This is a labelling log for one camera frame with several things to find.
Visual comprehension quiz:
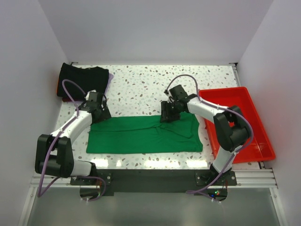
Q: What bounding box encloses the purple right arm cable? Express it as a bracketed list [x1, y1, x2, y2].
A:
[168, 74, 254, 196]

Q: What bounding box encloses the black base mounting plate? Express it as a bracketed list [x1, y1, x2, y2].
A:
[70, 168, 237, 202]

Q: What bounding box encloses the red plastic bin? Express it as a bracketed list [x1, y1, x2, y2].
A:
[198, 86, 276, 164]

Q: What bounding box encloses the dark red folded t shirt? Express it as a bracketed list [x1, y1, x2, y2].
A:
[56, 81, 71, 102]

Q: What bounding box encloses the black folded t shirt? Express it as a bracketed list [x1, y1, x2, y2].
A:
[58, 63, 109, 101]

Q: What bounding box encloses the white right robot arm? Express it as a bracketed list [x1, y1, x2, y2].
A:
[160, 85, 253, 185]

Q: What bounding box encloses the green t shirt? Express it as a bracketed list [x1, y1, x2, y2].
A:
[86, 113, 203, 154]

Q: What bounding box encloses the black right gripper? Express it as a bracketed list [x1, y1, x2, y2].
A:
[160, 100, 181, 123]

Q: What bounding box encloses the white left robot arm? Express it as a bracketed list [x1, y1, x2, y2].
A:
[35, 90, 111, 185]

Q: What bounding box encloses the aluminium frame rail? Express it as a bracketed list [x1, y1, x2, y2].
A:
[29, 63, 279, 189]

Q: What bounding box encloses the lilac folded t shirt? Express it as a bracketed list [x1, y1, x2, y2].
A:
[103, 73, 114, 95]

